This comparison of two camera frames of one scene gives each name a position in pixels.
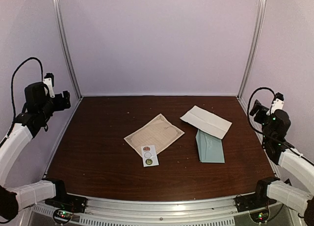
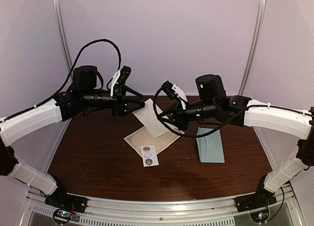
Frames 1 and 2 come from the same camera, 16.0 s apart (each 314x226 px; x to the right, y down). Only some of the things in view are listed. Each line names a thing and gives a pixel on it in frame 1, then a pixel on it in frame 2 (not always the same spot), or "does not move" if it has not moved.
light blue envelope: x=210 y=148 does not move
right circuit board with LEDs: x=262 y=216 does not move
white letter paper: x=207 y=121 → x=147 y=116
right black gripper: x=257 y=106 → x=178 y=118
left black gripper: x=60 y=106 → x=119 y=101
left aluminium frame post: x=61 y=31 does not move
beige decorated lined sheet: x=160 y=132 does not move
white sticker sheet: x=149 y=156 does not move
